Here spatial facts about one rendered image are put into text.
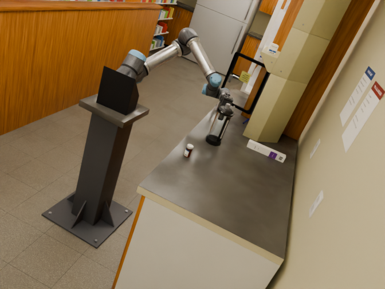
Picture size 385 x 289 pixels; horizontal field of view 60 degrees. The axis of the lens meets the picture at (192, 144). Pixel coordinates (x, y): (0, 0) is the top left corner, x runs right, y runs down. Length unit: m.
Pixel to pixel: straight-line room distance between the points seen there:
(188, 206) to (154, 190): 0.17
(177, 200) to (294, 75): 1.19
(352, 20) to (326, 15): 0.37
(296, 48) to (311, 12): 0.21
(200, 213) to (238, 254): 0.24
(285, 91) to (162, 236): 1.24
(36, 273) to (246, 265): 1.31
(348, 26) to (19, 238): 2.58
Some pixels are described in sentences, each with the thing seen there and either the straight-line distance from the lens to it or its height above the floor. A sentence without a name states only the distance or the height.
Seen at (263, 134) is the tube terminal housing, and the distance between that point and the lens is 2.39.
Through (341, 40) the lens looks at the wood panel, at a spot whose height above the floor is 1.72.
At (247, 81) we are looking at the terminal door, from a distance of 2.63.
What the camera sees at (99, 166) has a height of 0.52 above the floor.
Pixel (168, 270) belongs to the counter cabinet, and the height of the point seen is 0.56.
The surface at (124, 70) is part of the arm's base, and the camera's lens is 2.09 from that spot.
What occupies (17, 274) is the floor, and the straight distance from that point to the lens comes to 2.34.
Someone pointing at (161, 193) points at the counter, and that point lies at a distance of 1.52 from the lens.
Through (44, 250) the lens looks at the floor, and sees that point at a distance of 2.45.
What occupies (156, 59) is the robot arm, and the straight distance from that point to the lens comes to 2.32.
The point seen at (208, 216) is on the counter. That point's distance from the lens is 1.51.
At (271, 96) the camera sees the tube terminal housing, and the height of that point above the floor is 1.28.
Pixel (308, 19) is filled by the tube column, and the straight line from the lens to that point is 2.21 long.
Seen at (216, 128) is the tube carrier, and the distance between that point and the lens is 2.03.
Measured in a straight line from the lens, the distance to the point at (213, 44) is 7.37.
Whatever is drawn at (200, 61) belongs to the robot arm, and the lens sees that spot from 2.22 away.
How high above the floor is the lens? 1.85
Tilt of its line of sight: 27 degrees down
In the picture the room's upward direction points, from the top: 21 degrees clockwise
